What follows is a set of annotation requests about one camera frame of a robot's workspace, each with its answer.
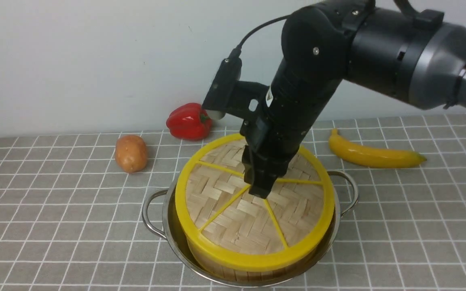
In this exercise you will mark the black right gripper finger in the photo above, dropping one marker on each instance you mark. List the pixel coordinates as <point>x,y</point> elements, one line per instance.
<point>262,171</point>

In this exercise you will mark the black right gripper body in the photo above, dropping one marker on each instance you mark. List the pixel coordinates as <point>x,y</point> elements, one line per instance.
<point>288,110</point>

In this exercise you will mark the woven bamboo lid yellow rim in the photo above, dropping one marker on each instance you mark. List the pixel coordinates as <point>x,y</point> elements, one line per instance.
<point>227,226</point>

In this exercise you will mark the bamboo steamer basket yellow rim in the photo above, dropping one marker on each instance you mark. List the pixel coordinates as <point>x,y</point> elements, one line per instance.
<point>232,277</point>

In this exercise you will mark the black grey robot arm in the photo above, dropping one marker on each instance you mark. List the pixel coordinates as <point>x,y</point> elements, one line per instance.
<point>414,57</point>

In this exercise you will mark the stainless steel pot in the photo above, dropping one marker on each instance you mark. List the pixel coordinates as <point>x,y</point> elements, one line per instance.
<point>159,210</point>

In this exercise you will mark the yellow banana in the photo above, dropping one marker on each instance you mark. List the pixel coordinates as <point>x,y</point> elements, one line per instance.
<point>370,156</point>

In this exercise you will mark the red bell pepper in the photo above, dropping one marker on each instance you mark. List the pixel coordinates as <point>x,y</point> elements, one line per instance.
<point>189,122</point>

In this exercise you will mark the brown potato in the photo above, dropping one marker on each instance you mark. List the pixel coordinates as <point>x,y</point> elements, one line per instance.
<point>131,153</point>

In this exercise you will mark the grey checked tablecloth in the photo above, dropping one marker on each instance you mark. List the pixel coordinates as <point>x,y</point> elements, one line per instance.
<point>70,218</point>

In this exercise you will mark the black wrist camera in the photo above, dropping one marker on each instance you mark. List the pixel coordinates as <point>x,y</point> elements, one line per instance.
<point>228,95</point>

